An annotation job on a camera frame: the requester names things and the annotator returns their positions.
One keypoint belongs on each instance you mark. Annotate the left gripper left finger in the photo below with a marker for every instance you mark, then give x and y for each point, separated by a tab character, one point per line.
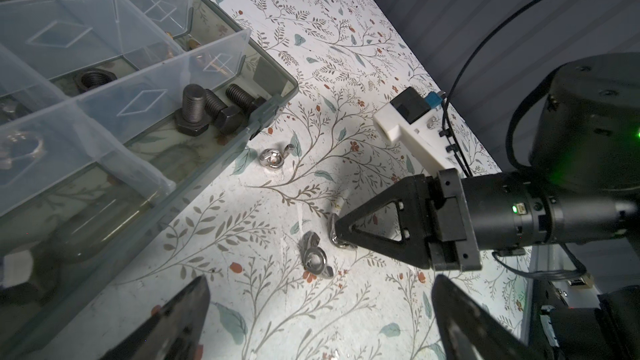
173	332

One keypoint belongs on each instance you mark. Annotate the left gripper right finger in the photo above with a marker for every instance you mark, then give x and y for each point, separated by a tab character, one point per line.
468	331

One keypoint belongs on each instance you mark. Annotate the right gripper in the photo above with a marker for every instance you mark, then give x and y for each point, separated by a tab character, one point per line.
447	221

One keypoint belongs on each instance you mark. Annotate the black hex bolt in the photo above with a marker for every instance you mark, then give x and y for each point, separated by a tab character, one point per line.
191	119
226	118
243	99

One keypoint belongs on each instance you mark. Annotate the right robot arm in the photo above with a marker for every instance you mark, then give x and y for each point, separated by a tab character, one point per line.
581	185

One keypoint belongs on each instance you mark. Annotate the floral table mat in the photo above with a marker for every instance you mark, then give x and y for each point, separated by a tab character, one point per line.
242	232

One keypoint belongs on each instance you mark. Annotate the silver hex bolt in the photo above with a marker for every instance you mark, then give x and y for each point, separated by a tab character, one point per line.
29	274

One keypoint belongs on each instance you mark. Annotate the grey compartment organizer box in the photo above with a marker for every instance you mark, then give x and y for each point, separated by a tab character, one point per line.
98	175

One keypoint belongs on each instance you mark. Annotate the black hex nut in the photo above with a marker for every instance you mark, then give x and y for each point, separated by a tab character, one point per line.
93	78

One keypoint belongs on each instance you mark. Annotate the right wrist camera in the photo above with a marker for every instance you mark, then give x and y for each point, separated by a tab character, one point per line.
410	119

